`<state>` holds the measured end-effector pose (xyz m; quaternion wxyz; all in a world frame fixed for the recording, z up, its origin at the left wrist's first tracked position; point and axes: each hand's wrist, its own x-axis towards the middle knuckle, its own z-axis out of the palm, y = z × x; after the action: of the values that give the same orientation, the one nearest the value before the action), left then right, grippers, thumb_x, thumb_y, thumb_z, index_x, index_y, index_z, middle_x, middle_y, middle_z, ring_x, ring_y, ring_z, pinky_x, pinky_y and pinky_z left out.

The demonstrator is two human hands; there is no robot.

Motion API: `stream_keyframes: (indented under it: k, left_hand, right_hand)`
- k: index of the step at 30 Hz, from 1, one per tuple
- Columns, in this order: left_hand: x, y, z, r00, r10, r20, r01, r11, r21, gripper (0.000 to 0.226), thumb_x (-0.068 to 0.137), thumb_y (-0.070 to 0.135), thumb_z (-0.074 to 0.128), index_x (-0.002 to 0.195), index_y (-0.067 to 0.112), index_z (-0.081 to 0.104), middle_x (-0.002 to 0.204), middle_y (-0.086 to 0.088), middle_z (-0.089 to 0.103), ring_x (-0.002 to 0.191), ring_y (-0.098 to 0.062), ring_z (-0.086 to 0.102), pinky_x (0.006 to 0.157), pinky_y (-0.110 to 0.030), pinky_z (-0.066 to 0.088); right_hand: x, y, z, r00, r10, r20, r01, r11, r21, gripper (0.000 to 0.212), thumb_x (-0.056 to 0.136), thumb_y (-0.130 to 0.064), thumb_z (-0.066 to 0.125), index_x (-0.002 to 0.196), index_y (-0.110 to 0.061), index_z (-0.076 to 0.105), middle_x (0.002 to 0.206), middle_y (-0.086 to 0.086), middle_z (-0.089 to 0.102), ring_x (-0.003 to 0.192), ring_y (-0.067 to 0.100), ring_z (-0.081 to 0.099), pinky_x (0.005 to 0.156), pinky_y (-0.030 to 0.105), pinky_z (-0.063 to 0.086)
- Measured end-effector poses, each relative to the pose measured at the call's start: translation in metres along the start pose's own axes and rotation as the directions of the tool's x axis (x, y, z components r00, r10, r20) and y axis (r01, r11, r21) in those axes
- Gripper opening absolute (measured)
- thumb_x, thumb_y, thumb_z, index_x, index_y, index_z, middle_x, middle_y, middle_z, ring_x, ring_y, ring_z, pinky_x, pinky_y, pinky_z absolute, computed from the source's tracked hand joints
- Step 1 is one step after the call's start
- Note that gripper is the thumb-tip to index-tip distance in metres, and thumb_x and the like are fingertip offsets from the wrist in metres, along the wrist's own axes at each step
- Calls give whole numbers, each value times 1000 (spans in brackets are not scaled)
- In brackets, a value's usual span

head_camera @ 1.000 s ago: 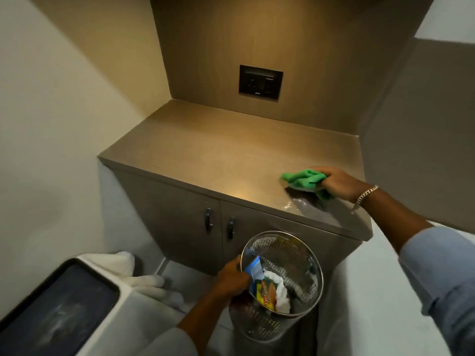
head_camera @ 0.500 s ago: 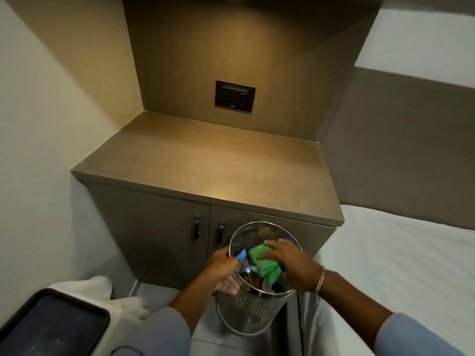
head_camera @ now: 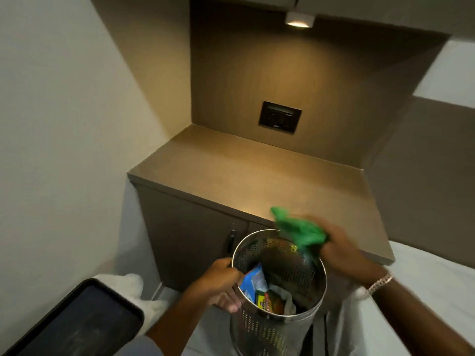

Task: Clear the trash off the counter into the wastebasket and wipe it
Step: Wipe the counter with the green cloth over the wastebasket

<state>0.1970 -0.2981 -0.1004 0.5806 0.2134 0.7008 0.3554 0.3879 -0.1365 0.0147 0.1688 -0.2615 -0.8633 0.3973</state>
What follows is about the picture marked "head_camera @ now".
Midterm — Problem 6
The person's left hand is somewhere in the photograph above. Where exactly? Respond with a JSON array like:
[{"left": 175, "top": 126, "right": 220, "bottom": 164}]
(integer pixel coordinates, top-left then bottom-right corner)
[{"left": 191, "top": 257, "right": 245, "bottom": 314}]

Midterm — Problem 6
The person's right hand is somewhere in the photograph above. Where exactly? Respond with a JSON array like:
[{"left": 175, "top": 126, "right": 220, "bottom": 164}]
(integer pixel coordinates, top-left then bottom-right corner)
[{"left": 297, "top": 216, "right": 388, "bottom": 288}]

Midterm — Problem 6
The perforated steel waste bin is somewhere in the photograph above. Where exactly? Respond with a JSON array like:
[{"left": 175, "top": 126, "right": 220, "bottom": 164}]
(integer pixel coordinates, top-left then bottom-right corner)
[{"left": 229, "top": 229, "right": 328, "bottom": 356}]

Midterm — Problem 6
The green cloth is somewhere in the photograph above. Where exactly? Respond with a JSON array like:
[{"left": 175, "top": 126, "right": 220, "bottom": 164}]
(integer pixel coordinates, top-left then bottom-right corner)
[{"left": 270, "top": 206, "right": 329, "bottom": 256}]

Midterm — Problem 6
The person's right forearm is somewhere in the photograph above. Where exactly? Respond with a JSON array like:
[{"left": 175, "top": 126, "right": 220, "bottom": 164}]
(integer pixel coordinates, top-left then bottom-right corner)
[{"left": 369, "top": 276, "right": 475, "bottom": 356}]

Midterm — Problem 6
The blue and white wrapper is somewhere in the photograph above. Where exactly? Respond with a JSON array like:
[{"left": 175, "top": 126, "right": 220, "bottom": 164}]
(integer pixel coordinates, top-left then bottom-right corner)
[{"left": 239, "top": 264, "right": 269, "bottom": 304}]

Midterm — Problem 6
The yellow and red wrapper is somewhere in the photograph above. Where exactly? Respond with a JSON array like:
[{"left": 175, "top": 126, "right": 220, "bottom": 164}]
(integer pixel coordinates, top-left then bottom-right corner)
[{"left": 256, "top": 290, "right": 285, "bottom": 315}]

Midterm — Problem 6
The crumpled white paper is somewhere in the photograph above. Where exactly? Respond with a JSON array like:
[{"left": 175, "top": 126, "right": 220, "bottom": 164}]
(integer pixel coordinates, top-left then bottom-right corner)
[{"left": 269, "top": 284, "right": 297, "bottom": 315}]

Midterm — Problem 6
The brown wooden cabinet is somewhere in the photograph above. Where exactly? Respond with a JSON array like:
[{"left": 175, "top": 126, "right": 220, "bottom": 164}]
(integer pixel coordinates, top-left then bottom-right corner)
[{"left": 127, "top": 124, "right": 395, "bottom": 293}]

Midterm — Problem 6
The white towel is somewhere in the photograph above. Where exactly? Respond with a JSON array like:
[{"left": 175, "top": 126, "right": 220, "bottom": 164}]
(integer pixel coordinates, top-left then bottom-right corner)
[{"left": 93, "top": 273, "right": 171, "bottom": 336}]

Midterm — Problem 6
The black tray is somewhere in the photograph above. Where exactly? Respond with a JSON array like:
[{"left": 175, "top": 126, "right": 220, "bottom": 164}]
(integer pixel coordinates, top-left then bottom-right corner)
[{"left": 2, "top": 279, "right": 145, "bottom": 356}]

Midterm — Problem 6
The under-cabinet spotlight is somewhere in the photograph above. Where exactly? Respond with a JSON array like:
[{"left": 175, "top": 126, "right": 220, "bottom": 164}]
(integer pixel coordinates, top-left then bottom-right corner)
[{"left": 285, "top": 11, "right": 316, "bottom": 29}]

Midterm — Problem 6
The silver bracelet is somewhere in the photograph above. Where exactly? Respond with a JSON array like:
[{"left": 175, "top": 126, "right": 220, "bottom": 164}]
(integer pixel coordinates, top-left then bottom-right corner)
[{"left": 365, "top": 274, "right": 394, "bottom": 296}]

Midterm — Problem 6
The black wall socket panel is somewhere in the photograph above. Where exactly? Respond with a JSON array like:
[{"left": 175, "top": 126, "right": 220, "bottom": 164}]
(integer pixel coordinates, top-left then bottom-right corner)
[{"left": 258, "top": 101, "right": 302, "bottom": 135}]

